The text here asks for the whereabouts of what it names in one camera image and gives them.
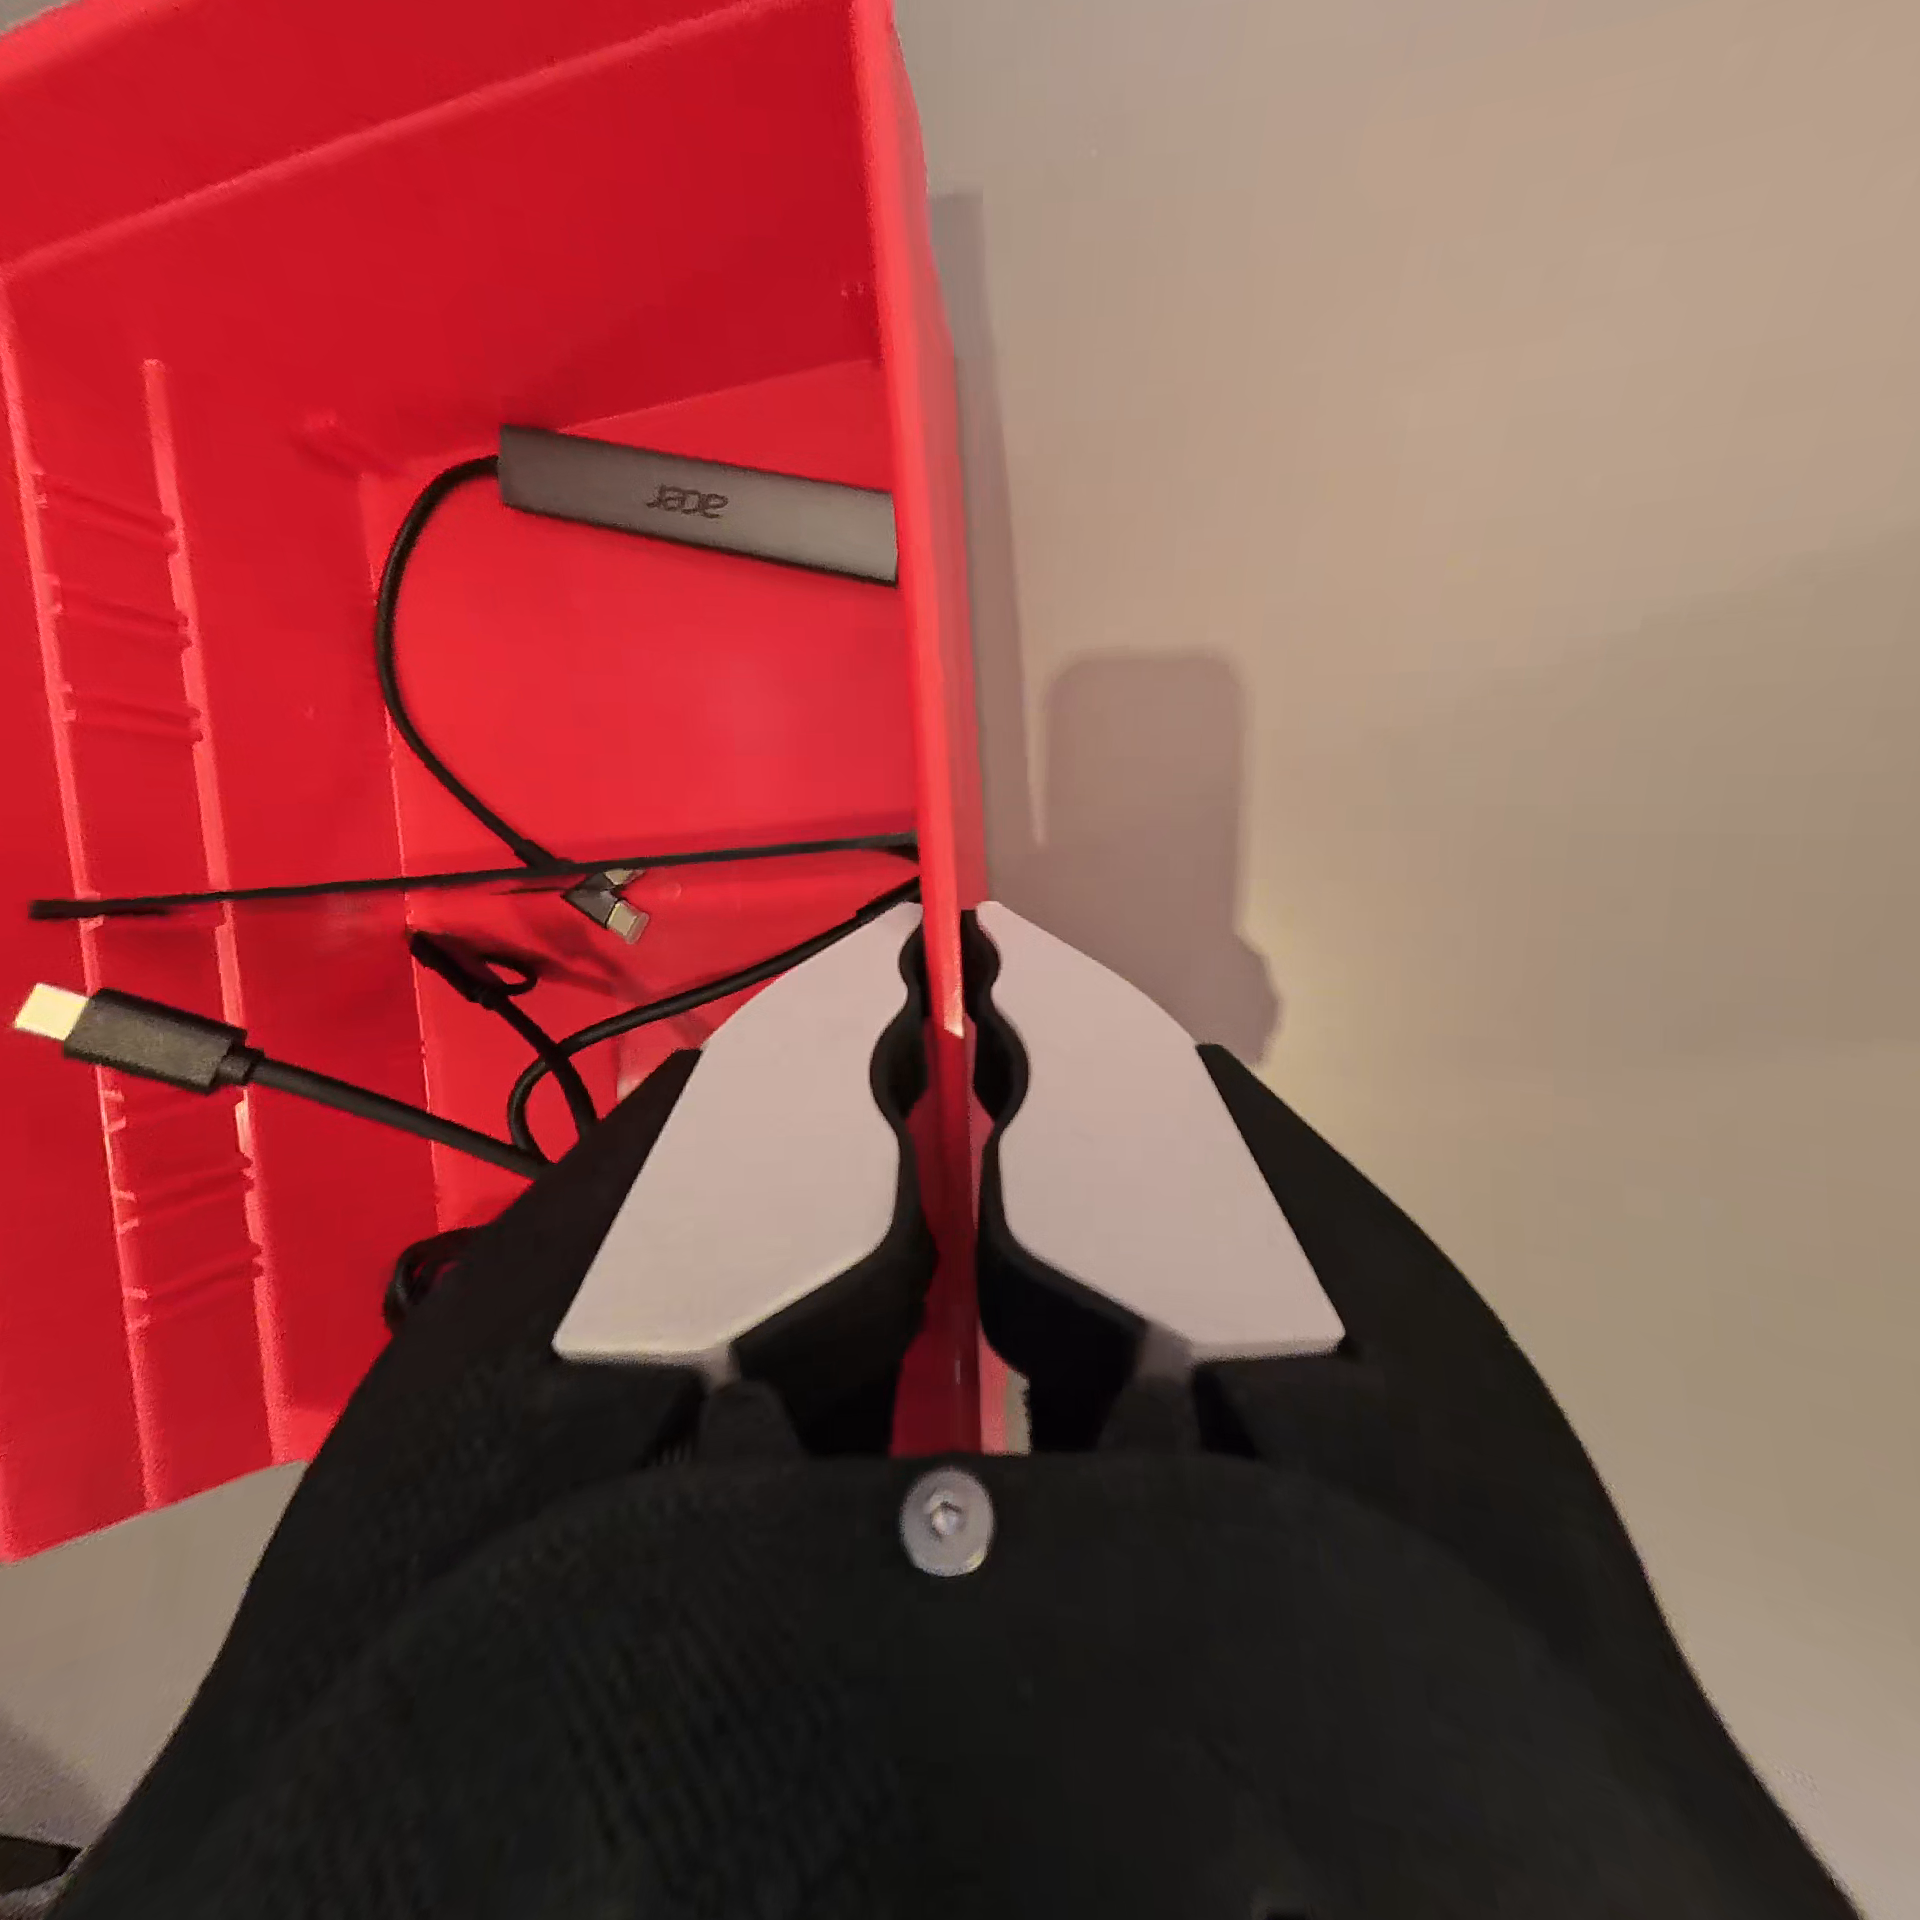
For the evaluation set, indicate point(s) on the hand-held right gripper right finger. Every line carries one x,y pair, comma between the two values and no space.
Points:
1154,1187

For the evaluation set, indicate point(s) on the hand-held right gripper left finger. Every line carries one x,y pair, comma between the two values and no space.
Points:
735,1187

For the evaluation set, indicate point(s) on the red plastic bin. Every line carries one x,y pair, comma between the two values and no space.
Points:
631,272

